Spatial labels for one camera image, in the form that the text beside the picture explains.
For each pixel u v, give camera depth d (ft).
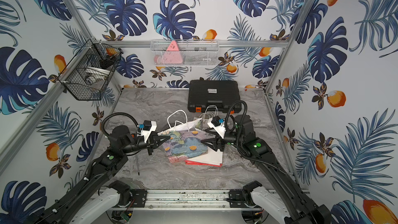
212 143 2.02
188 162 2.81
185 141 2.34
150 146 1.99
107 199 1.93
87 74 2.63
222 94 3.62
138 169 2.75
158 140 2.21
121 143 1.85
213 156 2.80
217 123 1.92
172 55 2.97
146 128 1.93
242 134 1.81
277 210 1.62
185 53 3.07
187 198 2.49
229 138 1.99
